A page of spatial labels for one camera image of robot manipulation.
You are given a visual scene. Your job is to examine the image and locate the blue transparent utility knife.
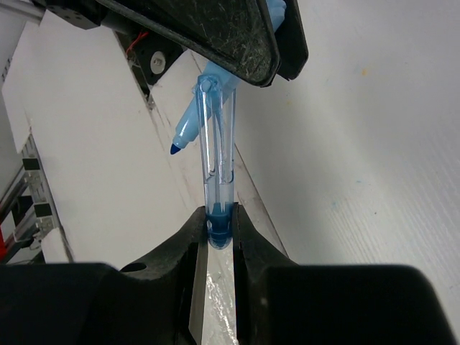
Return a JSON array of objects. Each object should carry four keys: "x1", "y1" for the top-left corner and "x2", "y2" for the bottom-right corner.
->
[{"x1": 198, "y1": 91, "x2": 236, "y2": 249}]

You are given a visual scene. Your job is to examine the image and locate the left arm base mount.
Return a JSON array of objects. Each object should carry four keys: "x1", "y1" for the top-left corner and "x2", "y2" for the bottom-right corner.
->
[{"x1": 126, "y1": 30, "x2": 184, "y2": 86}]

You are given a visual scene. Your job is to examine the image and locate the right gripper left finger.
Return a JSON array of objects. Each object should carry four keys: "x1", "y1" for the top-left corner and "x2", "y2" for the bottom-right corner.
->
[{"x1": 1, "y1": 208, "x2": 208, "y2": 344}]

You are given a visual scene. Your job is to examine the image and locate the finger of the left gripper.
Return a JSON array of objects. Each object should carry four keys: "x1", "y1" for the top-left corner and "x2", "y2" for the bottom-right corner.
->
[
  {"x1": 101, "y1": 0, "x2": 280, "y2": 86},
  {"x1": 275, "y1": 0, "x2": 308, "y2": 80}
]

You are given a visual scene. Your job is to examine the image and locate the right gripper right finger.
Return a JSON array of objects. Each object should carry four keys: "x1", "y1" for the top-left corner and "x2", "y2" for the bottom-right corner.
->
[{"x1": 232, "y1": 206, "x2": 456, "y2": 344}]

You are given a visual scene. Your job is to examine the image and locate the light blue utility knife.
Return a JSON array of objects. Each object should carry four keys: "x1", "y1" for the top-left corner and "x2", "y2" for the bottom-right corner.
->
[{"x1": 169, "y1": 0, "x2": 288, "y2": 156}]

